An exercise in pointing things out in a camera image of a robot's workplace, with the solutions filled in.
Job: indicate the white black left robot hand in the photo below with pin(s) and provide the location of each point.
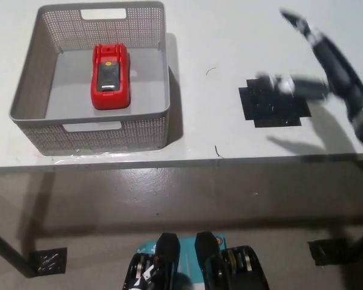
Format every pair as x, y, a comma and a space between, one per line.
148, 276

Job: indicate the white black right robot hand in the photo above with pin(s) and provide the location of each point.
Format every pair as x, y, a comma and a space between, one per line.
338, 66

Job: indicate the red digital multimeter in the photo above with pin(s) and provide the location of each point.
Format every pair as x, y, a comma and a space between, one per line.
110, 93

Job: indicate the black tape patch on table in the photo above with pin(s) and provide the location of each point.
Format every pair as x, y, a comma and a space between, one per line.
272, 111

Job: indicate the black floor tape patch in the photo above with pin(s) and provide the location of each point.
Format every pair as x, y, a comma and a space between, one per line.
48, 262
326, 252

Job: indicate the clear tape strip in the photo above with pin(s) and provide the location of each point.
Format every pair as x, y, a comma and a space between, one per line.
87, 158

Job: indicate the grey perforated plastic basket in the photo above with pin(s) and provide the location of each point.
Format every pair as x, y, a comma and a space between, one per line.
33, 75

